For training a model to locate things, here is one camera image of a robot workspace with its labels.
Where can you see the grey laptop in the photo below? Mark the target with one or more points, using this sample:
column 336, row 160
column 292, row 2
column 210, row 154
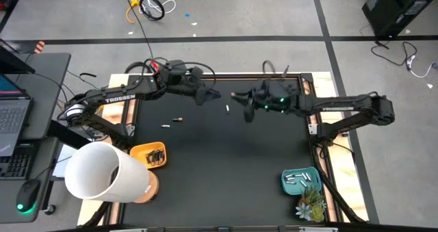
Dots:
column 13, row 115

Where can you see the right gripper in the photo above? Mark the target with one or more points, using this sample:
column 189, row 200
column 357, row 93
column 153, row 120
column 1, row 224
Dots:
column 277, row 96

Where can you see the orange black striped marker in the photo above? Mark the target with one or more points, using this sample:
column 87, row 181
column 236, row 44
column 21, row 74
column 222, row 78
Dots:
column 39, row 47

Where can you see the black keyboard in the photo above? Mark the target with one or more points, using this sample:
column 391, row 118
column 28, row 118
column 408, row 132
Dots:
column 13, row 163

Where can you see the black computer tower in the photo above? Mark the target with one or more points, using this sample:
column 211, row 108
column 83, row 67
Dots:
column 393, row 9

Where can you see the black caster wheel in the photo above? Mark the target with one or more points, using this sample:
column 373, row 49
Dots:
column 50, row 209

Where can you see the teal plastic bin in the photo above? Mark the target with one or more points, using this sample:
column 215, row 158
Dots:
column 297, row 190

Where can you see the yellow plastic bin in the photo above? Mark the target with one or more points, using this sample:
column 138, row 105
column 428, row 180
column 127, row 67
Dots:
column 138, row 152

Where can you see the table-level camera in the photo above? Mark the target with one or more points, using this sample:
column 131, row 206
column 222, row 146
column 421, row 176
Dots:
column 223, row 229

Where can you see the wooden table board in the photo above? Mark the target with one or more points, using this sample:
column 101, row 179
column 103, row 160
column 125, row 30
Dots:
column 342, row 163

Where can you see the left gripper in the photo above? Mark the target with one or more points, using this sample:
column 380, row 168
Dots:
column 181, row 78

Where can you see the white metal bracket plate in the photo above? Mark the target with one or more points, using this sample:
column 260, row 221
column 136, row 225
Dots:
column 312, row 129

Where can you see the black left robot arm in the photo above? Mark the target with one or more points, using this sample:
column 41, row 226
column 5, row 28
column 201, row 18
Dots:
column 119, row 96

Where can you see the white paper sheet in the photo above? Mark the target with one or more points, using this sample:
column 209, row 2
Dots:
column 63, row 156

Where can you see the black side desk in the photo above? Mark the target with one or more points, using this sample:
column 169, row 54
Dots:
column 48, row 88

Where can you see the black computer mouse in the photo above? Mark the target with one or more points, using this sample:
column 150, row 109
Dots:
column 28, row 194

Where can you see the black desk monitor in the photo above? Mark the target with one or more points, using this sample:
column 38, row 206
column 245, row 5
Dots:
column 10, row 62

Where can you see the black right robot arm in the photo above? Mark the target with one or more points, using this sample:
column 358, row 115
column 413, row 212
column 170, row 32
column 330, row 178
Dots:
column 342, row 107

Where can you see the potted succulent plant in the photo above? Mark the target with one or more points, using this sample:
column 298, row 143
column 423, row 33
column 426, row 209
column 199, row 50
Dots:
column 316, row 211

